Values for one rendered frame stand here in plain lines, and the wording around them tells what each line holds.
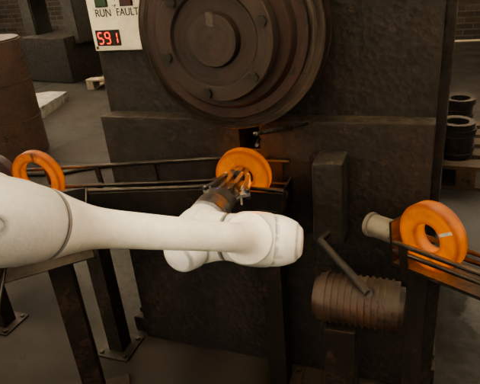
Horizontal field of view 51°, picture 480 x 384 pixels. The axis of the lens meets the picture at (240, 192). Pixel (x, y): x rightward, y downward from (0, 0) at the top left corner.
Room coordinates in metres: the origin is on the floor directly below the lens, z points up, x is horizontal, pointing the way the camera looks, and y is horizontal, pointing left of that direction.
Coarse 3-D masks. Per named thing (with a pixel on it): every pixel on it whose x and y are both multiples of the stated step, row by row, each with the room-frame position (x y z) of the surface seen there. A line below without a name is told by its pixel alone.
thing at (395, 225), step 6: (390, 222) 0.95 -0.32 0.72; (396, 222) 0.96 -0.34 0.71; (390, 228) 0.95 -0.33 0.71; (396, 228) 0.96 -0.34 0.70; (390, 234) 0.95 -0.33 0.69; (396, 234) 0.96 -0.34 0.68; (390, 240) 0.95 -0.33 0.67; (396, 240) 0.95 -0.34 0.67; (390, 246) 0.95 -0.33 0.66; (396, 246) 0.95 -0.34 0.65; (390, 252) 0.95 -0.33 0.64; (396, 258) 0.95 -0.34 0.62
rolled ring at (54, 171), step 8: (24, 152) 1.52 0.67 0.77; (32, 152) 1.51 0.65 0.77; (40, 152) 1.52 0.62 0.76; (16, 160) 1.53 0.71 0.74; (24, 160) 1.52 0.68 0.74; (32, 160) 1.51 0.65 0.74; (40, 160) 1.50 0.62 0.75; (48, 160) 1.50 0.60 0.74; (16, 168) 1.53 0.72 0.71; (24, 168) 1.55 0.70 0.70; (48, 168) 1.49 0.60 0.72; (56, 168) 1.49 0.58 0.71; (16, 176) 1.54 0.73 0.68; (24, 176) 1.55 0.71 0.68; (56, 176) 1.48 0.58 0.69; (56, 184) 1.48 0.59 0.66; (64, 184) 1.50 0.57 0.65
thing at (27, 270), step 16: (64, 192) 1.29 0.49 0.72; (80, 192) 1.30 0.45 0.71; (64, 256) 1.13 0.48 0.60; (80, 256) 1.12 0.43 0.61; (16, 272) 1.10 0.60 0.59; (32, 272) 1.08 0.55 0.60; (48, 272) 1.15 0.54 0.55; (64, 272) 1.16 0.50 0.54; (64, 288) 1.15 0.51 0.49; (64, 304) 1.15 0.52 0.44; (80, 304) 1.16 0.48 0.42; (64, 320) 1.15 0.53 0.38; (80, 320) 1.16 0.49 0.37; (80, 336) 1.15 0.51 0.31; (80, 352) 1.15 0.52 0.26; (96, 352) 1.19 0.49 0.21; (80, 368) 1.15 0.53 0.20; (96, 368) 1.16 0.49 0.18
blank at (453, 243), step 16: (416, 208) 0.92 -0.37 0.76; (432, 208) 0.89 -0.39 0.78; (448, 208) 0.89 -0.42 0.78; (400, 224) 0.96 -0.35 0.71; (416, 224) 0.92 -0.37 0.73; (432, 224) 0.89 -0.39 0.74; (448, 224) 0.85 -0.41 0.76; (416, 240) 0.92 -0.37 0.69; (448, 240) 0.85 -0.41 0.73; (464, 240) 0.84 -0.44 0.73; (448, 256) 0.85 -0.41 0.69; (464, 256) 0.84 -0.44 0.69
